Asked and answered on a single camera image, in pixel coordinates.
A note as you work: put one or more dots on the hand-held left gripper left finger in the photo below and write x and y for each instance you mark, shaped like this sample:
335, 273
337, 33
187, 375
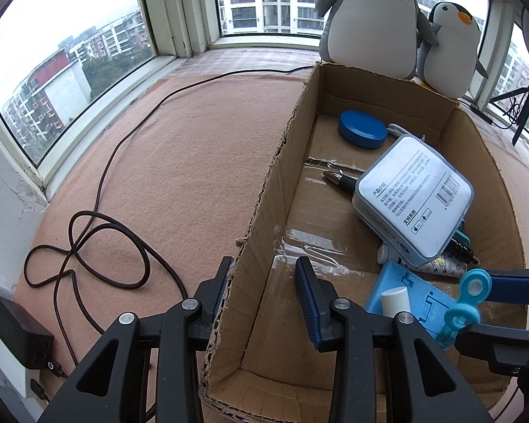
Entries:
224, 282

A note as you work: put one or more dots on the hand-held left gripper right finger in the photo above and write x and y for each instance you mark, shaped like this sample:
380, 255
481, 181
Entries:
306, 304

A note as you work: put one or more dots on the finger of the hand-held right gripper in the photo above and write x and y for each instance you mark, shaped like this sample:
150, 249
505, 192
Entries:
489, 346
515, 286

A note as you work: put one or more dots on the teal utility knife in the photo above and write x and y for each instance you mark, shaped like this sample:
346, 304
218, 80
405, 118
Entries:
462, 237

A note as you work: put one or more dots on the small patterned white pouch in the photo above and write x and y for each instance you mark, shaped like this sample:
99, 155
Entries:
445, 266

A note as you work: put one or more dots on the green tube with white cap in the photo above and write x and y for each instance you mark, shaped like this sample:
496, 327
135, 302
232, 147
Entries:
394, 302

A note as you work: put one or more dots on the blue plastic phone stand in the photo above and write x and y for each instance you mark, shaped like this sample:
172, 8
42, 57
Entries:
390, 275

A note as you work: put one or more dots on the cardboard box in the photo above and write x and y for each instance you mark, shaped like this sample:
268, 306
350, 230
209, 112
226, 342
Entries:
317, 211

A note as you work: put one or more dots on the black pen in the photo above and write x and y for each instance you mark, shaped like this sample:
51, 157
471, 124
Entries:
341, 181

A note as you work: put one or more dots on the white square clear-lidded box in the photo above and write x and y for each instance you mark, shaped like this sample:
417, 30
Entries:
414, 194

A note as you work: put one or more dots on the blue round case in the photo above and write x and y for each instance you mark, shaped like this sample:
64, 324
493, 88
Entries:
361, 130

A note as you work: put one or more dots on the black tripod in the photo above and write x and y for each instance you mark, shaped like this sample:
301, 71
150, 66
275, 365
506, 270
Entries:
528, 103

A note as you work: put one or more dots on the black power adapter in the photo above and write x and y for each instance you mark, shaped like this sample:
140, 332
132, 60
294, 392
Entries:
20, 330

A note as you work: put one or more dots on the small penguin plush toy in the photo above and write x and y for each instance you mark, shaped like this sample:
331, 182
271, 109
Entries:
449, 57

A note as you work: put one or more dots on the large penguin plush toy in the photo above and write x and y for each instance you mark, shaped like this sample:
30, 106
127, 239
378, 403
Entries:
370, 22

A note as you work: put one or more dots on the white wall socket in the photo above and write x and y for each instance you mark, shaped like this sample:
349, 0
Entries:
11, 374

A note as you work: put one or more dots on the white window frame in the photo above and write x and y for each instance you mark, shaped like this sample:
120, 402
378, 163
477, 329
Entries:
176, 9

